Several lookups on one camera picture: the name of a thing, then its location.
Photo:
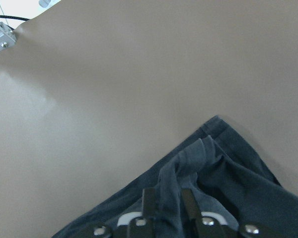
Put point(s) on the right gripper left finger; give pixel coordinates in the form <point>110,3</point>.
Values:
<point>148,203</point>

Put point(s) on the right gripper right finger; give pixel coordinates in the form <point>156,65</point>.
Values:
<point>190,204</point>

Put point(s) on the black t-shirt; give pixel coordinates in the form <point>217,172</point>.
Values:
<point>226,176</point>

